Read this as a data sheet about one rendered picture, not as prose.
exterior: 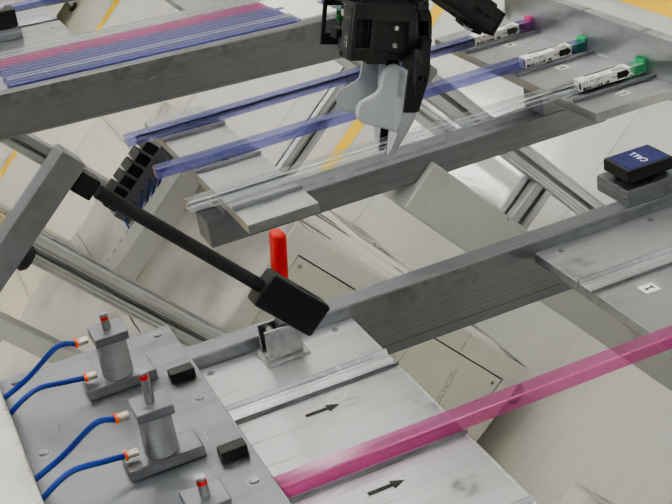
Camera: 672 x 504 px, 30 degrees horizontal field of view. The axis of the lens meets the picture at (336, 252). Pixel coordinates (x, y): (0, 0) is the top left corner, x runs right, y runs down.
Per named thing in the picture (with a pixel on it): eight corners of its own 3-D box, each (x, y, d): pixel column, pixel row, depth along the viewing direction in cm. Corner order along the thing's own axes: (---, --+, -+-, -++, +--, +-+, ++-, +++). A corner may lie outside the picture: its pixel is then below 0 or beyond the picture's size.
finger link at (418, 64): (386, 105, 120) (393, 14, 117) (402, 105, 121) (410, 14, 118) (408, 116, 116) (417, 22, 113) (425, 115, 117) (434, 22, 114)
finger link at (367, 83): (325, 141, 123) (336, 50, 120) (379, 139, 126) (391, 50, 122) (338, 152, 121) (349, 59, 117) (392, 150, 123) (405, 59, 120)
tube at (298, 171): (638, 68, 132) (638, 58, 131) (646, 72, 131) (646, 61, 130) (186, 208, 116) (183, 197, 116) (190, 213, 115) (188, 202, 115)
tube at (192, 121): (527, 26, 150) (526, 17, 150) (533, 29, 149) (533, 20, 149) (125, 143, 135) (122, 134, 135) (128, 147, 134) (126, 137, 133)
